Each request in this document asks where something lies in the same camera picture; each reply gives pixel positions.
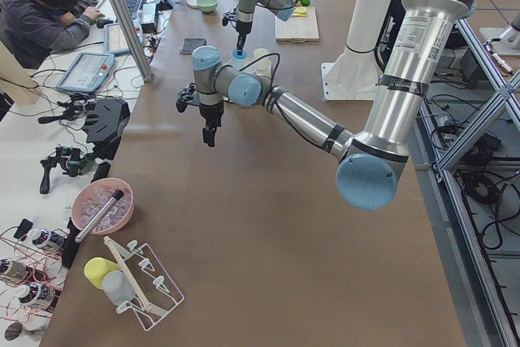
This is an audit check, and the grey folded cloth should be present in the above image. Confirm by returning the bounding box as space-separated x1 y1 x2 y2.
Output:
180 37 206 54

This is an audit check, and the yellow cup on rack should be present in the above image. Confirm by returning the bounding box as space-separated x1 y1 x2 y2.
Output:
84 257 119 289

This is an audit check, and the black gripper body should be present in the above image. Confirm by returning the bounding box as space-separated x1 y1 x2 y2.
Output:
199 101 224 129
236 20 252 37

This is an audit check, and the yellow plastic knife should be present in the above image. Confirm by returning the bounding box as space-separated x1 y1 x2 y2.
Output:
291 10 307 18

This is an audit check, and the blue cup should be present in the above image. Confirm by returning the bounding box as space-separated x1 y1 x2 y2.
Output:
230 49 247 70

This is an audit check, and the aluminium frame post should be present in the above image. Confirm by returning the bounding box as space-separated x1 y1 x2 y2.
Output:
109 0 153 82

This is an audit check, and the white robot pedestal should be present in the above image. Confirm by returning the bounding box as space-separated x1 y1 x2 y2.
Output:
322 0 392 101

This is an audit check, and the cream cup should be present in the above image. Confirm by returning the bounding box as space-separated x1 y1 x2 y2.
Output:
253 47 271 76

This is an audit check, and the green bowl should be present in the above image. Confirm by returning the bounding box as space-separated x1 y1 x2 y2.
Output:
196 0 219 13

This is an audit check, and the cream rabbit tray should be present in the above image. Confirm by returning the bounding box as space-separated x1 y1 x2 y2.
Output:
229 58 271 77

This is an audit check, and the grey cup on rack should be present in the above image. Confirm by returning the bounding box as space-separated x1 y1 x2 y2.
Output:
102 271 136 306

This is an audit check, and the blue teach pendant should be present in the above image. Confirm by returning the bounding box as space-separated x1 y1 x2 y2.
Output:
103 20 145 56
55 53 115 93

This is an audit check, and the seated person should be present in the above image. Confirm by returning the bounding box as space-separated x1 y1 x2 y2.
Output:
1 0 102 69

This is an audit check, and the wooden stick on rack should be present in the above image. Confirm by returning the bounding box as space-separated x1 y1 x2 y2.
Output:
103 236 153 312

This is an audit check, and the wooden cutting board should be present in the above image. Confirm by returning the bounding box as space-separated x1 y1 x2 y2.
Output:
275 6 319 43

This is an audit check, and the white wire cup rack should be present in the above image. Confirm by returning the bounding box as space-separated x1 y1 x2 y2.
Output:
111 238 185 332

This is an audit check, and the pink bowl with ice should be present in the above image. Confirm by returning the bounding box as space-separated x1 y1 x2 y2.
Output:
71 177 136 236

